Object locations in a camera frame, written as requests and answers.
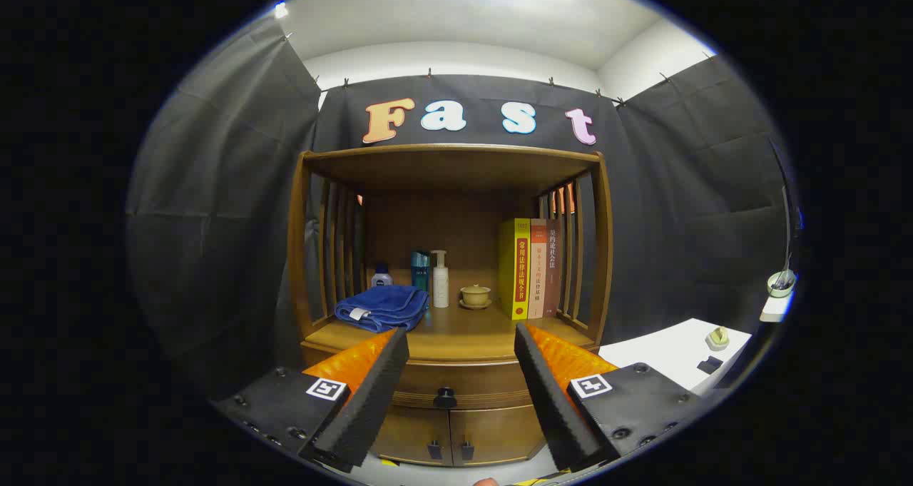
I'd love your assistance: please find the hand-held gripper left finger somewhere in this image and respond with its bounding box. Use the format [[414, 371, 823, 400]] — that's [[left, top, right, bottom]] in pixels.
[[213, 328, 411, 474]]

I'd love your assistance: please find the yellow book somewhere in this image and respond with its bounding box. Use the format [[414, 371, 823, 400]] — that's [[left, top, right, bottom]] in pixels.
[[497, 218, 532, 320]]

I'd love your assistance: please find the wooden cabinet door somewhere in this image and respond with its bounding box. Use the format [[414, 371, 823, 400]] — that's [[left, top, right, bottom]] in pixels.
[[371, 406, 452, 465], [451, 405, 546, 464]]

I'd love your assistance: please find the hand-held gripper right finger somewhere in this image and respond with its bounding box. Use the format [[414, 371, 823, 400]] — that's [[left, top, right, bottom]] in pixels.
[[514, 322, 703, 472]]

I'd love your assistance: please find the orange white book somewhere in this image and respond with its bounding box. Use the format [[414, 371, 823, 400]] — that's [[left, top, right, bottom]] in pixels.
[[528, 219, 548, 320]]

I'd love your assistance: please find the blue transparent bottle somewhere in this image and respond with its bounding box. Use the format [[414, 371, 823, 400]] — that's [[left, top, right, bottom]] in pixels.
[[410, 250, 431, 293]]

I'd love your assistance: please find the white pump bottle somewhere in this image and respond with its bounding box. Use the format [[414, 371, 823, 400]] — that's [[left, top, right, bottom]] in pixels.
[[431, 250, 451, 308]]

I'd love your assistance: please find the wooden drawer with black knob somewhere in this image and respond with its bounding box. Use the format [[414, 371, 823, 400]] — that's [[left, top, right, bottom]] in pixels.
[[303, 349, 600, 410]]

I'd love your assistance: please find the small white shelf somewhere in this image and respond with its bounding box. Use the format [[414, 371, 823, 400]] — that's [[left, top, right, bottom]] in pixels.
[[760, 295, 792, 323]]

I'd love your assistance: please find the wooden countertop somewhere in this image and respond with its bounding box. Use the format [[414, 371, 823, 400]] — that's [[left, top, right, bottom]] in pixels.
[[303, 268, 596, 362]]

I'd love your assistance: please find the brown book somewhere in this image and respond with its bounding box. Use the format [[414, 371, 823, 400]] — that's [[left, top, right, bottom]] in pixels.
[[544, 218, 563, 318]]

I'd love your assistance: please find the wooden cabinet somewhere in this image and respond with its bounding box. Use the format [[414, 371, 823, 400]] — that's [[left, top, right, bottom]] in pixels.
[[287, 143, 614, 467]]

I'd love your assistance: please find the white drawer unit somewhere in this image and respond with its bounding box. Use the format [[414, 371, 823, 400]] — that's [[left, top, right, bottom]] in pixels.
[[598, 318, 753, 394]]

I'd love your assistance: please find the blue folded towel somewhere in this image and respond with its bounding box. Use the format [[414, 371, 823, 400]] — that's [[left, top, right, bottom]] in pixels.
[[334, 285, 430, 333]]

